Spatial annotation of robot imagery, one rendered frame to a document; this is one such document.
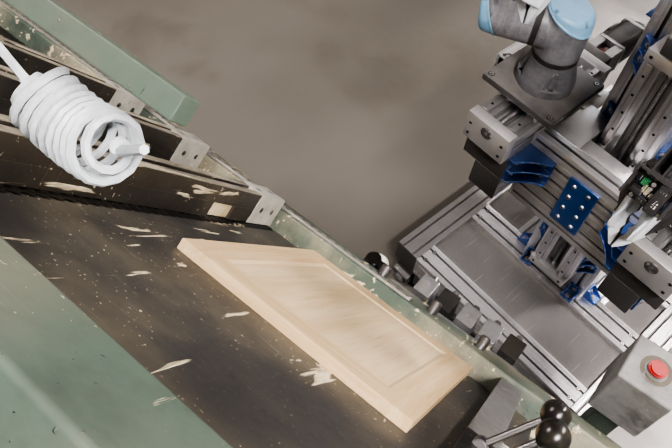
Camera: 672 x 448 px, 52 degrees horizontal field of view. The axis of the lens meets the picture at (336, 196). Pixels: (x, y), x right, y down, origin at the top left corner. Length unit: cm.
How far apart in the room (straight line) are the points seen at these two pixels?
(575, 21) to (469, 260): 105
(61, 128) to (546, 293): 207
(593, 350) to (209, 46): 212
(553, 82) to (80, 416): 154
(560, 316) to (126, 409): 211
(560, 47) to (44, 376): 147
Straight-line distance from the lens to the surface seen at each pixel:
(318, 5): 359
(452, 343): 152
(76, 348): 45
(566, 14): 169
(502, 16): 169
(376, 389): 98
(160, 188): 120
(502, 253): 250
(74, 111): 57
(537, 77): 178
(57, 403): 39
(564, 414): 92
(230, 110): 307
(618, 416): 170
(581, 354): 241
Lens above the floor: 225
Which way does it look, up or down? 54 degrees down
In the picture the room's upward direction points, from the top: 6 degrees clockwise
